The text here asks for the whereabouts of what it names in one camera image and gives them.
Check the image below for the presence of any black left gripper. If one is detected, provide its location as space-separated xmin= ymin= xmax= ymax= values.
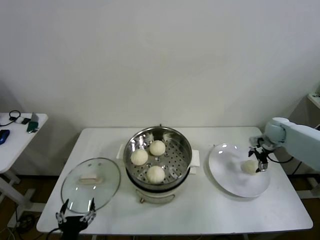
xmin=55 ymin=197 xmax=97 ymax=240

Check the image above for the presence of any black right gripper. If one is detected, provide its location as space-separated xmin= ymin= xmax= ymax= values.
xmin=247 ymin=147 xmax=268 ymax=174

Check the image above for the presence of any white steamed baozi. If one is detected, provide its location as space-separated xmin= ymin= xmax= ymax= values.
xmin=240 ymin=160 xmax=260 ymax=176
xmin=130 ymin=148 xmax=149 ymax=166
xmin=149 ymin=139 xmax=166 ymax=156
xmin=146 ymin=165 xmax=166 ymax=185

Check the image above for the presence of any glass lid with cream handle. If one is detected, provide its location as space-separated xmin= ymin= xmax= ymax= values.
xmin=60 ymin=157 xmax=122 ymax=215

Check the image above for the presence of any stainless perforated steamer basket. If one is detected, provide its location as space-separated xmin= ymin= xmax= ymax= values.
xmin=123 ymin=123 xmax=193 ymax=186

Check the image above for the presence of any white round plate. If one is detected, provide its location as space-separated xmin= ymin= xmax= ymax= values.
xmin=208 ymin=142 xmax=271 ymax=199

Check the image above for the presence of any white desk foot bar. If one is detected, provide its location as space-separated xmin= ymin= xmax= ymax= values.
xmin=297 ymin=176 xmax=320 ymax=200

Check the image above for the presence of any white desk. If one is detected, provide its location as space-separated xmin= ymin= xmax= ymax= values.
xmin=307 ymin=91 xmax=320 ymax=111

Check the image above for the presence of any cream electric cooking pot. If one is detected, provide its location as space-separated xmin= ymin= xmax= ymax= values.
xmin=116 ymin=143 xmax=201 ymax=204

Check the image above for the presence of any white side table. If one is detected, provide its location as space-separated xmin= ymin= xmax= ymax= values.
xmin=0 ymin=113 xmax=49 ymax=218

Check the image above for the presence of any green flat object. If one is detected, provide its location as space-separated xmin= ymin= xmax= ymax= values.
xmin=26 ymin=120 xmax=41 ymax=134

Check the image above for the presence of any blue object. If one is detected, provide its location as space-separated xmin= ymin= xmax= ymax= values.
xmin=0 ymin=129 xmax=11 ymax=146

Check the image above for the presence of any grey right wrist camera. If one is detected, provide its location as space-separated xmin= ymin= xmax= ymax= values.
xmin=248 ymin=134 xmax=263 ymax=148

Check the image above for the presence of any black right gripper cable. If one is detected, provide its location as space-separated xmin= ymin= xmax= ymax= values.
xmin=266 ymin=149 xmax=295 ymax=165

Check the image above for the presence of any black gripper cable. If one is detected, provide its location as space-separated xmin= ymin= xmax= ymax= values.
xmin=266 ymin=149 xmax=295 ymax=165
xmin=41 ymin=226 xmax=61 ymax=240

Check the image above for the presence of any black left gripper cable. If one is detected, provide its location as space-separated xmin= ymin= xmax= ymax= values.
xmin=41 ymin=226 xmax=61 ymax=240

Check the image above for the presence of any black power adapter cable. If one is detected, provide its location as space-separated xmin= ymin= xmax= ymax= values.
xmin=291 ymin=159 xmax=305 ymax=176

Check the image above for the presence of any black floor cable bundle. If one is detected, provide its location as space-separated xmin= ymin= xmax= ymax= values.
xmin=14 ymin=214 xmax=38 ymax=228

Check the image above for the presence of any black looped cable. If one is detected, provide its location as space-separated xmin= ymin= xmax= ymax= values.
xmin=0 ymin=110 xmax=22 ymax=127

